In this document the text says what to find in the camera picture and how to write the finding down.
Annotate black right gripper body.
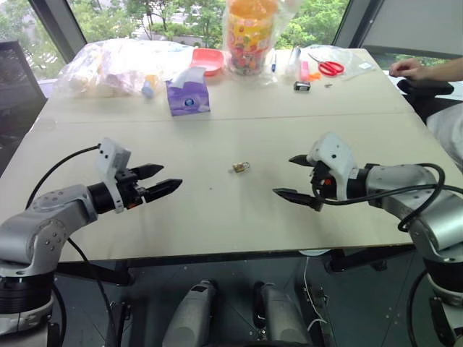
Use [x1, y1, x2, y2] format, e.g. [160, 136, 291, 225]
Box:
[309, 160, 340, 202]

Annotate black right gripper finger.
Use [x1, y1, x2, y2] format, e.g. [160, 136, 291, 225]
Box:
[272, 187, 325, 213]
[288, 154, 319, 168]

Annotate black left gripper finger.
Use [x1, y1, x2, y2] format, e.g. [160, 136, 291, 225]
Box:
[129, 163, 165, 181]
[143, 178, 183, 204]

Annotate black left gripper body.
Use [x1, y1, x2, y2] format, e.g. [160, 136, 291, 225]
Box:
[115, 167, 148, 211]

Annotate person's bare hand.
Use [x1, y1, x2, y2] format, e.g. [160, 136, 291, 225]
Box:
[389, 57, 434, 82]

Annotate purple tissue box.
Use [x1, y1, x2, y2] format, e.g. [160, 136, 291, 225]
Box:
[165, 66, 212, 117]

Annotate small blue orange bottle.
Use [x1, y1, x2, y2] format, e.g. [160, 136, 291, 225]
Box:
[141, 74, 159, 100]

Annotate large clear plastic bag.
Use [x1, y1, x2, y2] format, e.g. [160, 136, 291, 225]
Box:
[56, 38, 198, 100]

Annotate flat clear plastic bag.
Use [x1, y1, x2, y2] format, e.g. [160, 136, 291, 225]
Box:
[306, 44, 374, 82]

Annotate grey rounded robot leg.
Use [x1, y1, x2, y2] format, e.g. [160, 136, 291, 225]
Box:
[160, 279, 218, 347]
[252, 280, 313, 347]

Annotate candy jar in plastic bag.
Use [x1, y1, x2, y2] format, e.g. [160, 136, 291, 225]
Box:
[224, 0, 280, 80]

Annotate person's white trousers leg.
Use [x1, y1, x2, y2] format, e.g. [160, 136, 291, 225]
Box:
[425, 103, 463, 171]

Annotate black chair armrest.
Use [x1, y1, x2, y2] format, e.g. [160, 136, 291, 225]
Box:
[396, 78, 455, 98]

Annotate black office chair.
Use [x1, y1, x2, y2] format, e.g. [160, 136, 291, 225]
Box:
[0, 40, 48, 175]

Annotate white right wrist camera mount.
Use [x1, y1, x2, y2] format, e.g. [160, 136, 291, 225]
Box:
[307, 132, 359, 200]

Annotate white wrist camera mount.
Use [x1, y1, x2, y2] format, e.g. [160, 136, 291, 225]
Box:
[94, 137, 132, 214]
[307, 132, 359, 200]

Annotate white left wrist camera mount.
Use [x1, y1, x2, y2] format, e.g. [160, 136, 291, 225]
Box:
[94, 137, 132, 214]

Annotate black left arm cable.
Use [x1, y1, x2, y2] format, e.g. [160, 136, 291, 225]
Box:
[25, 143, 120, 347]

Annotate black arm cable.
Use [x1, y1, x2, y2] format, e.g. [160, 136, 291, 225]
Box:
[311, 163, 451, 234]
[25, 143, 120, 347]

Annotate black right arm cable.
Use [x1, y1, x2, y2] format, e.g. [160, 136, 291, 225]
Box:
[311, 163, 451, 234]

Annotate black table frame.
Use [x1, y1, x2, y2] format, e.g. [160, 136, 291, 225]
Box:
[54, 244, 417, 287]

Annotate thin white cable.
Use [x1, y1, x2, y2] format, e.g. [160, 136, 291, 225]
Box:
[302, 257, 327, 333]

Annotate red handled scissors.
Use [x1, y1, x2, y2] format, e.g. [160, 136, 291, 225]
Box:
[307, 52, 345, 78]

